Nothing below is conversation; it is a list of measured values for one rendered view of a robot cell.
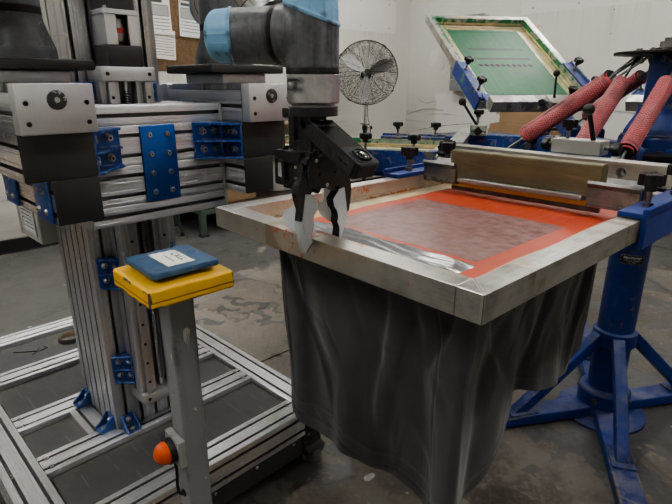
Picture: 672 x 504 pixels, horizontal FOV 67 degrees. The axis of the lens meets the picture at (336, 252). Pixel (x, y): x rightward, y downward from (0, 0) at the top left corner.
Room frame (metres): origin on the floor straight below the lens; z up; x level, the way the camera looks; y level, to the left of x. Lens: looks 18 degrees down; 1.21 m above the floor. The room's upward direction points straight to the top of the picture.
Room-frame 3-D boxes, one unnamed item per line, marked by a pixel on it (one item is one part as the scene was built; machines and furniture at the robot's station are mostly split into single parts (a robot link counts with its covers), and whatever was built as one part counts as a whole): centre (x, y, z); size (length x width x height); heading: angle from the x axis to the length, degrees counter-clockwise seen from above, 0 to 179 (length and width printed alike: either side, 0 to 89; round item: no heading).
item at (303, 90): (0.76, 0.03, 1.20); 0.08 x 0.08 x 0.05
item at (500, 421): (0.81, -0.36, 0.74); 0.46 x 0.04 x 0.42; 132
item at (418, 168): (1.37, -0.25, 0.98); 0.30 x 0.05 x 0.07; 132
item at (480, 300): (1.00, -0.26, 0.97); 0.79 x 0.58 x 0.04; 132
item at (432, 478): (0.81, -0.04, 0.74); 0.45 x 0.03 x 0.43; 42
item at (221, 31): (0.81, 0.12, 1.28); 0.11 x 0.11 x 0.08; 72
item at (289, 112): (0.77, 0.04, 1.12); 0.09 x 0.08 x 0.12; 42
